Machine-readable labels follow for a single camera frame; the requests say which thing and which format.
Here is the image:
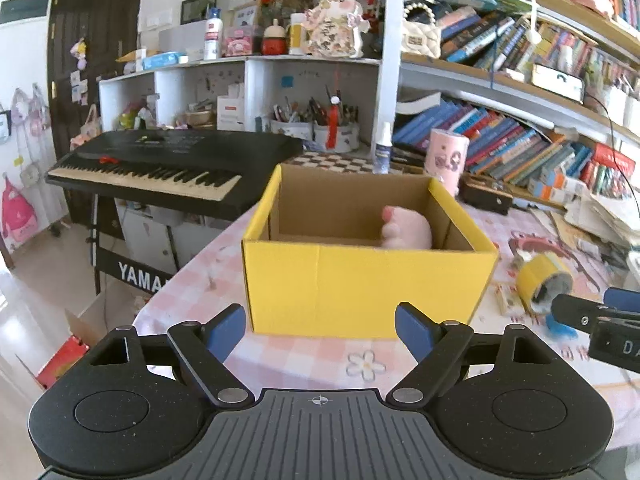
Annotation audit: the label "black keyboard stand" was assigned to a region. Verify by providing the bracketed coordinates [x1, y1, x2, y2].
[89, 192, 183, 297]

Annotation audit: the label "thick grey book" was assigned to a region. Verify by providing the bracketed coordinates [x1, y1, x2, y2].
[395, 92, 443, 116]

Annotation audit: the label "white quilted purse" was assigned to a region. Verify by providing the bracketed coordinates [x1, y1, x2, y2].
[400, 2, 443, 58]

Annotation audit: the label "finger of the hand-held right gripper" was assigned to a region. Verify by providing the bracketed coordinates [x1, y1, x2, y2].
[603, 286, 640, 312]
[550, 294, 640, 333]

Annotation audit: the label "red tassel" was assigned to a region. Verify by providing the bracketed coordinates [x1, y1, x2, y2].
[325, 92, 343, 151]

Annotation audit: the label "grey fluffy keychain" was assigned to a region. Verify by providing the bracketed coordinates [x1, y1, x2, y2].
[532, 277, 571, 311]

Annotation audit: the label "white lotion bottle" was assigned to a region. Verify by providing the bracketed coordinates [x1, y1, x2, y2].
[202, 7, 224, 61]

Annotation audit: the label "brown music box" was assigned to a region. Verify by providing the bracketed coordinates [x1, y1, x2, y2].
[459, 174, 513, 216]

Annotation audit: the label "stack of papers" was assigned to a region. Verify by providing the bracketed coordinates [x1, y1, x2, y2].
[565, 187, 640, 261]

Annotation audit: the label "brown cardboard floor box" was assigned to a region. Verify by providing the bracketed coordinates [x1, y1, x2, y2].
[15, 290, 151, 391]

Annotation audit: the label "white pen holder with pens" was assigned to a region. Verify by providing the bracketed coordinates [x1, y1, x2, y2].
[312, 100, 360, 153]
[270, 102, 313, 140]

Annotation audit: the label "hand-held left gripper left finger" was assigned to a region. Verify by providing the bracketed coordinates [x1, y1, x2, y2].
[87, 304, 253, 408]

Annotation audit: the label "pink white hanging bags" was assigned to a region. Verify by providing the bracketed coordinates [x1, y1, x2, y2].
[10, 87, 51, 138]

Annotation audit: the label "dark green wall sign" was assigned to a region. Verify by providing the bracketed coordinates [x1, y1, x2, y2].
[0, 0, 51, 26]

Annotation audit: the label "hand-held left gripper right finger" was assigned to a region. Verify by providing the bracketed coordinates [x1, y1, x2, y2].
[384, 301, 551, 406]

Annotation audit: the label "pink cylinder canister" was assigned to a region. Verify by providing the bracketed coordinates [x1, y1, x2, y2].
[425, 129, 471, 196]

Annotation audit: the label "row of colourful books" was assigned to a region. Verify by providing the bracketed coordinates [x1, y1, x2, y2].
[440, 5, 640, 91]
[392, 100, 636, 201]

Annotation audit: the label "white cubby shelf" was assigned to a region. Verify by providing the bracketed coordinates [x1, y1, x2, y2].
[98, 55, 383, 153]

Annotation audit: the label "small wooden piece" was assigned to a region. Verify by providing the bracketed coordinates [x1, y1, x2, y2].
[492, 284, 522, 317]

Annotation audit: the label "black cable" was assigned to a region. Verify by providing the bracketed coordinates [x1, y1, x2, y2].
[585, 85, 640, 181]

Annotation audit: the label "wooden chessboard box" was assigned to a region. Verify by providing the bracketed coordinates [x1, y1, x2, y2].
[287, 150, 431, 177]

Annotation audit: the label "floral cat figurine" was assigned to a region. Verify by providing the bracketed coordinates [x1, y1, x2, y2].
[304, 0, 368, 58]

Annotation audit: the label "white red carton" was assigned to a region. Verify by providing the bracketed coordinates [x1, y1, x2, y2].
[216, 95, 246, 133]

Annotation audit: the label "grey box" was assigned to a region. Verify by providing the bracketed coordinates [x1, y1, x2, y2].
[159, 22, 206, 56]

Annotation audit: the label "white box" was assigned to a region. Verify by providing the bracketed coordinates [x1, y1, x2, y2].
[530, 62, 586, 103]

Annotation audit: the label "pink plush toy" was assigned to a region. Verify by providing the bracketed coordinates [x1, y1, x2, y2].
[380, 205, 433, 250]

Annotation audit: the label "white blue spray bottle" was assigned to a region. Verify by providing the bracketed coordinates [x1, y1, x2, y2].
[372, 121, 396, 176]

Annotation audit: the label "small blue plastic toy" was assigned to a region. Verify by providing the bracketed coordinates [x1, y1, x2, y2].
[546, 312, 580, 345]

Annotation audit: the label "pink backpack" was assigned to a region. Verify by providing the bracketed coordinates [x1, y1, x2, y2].
[0, 175, 38, 243]

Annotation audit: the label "blue tissue pack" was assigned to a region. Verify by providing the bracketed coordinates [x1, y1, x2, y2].
[141, 51, 182, 70]

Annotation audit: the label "dark wooden door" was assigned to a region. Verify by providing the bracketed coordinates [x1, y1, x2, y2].
[47, 0, 146, 226]

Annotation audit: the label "pink checked desktop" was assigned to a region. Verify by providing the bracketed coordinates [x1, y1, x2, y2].
[132, 150, 640, 461]

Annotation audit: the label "white yellow cup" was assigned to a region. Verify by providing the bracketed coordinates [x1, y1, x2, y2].
[287, 12, 308, 56]

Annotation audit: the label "white wooden bookshelf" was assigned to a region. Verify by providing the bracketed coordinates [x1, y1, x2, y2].
[372, 0, 640, 211]

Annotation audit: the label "black electronic keyboard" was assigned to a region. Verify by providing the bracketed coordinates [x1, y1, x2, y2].
[45, 129, 305, 221]

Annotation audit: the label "black picture frame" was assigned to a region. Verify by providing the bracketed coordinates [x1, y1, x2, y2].
[181, 0, 211, 25]

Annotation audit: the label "yellow cardboard box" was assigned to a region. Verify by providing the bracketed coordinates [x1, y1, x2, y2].
[241, 162, 500, 341]

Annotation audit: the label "white light switches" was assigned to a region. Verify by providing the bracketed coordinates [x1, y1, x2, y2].
[140, 7, 173, 31]

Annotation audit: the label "yellow tape roll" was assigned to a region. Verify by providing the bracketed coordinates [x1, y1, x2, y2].
[515, 253, 575, 316]

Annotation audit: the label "pink storage box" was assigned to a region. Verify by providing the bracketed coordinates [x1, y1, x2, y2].
[222, 27, 258, 57]

